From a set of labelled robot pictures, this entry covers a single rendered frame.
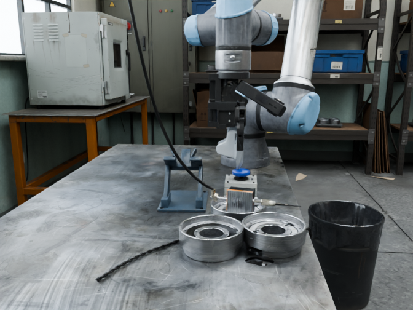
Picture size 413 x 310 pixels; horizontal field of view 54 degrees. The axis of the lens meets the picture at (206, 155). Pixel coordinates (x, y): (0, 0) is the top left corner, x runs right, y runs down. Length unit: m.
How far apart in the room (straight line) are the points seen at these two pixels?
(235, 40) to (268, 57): 3.29
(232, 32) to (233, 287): 0.50
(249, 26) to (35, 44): 2.34
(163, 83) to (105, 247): 3.88
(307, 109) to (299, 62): 0.14
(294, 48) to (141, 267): 0.76
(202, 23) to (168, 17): 3.52
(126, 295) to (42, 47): 2.59
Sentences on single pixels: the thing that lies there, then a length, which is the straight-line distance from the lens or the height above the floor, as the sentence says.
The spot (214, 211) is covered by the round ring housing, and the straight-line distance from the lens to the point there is 0.75.
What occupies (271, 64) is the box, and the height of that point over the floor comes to 1.09.
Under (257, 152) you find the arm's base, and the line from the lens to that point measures 1.19.
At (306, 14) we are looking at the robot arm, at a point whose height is 1.23.
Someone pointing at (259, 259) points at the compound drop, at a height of 0.80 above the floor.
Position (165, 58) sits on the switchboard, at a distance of 4.51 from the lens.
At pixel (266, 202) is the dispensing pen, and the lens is 0.75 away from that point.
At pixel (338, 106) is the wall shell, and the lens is 4.80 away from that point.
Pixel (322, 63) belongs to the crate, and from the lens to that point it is 4.23.
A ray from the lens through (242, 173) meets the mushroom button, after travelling 0.89.
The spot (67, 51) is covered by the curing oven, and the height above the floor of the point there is 1.17.
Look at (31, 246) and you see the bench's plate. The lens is 0.76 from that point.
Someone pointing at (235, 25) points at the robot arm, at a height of 1.17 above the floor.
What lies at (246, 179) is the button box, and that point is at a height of 0.85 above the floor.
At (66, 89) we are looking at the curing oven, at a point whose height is 0.92.
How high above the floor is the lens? 1.10
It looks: 13 degrees down
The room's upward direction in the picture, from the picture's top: straight up
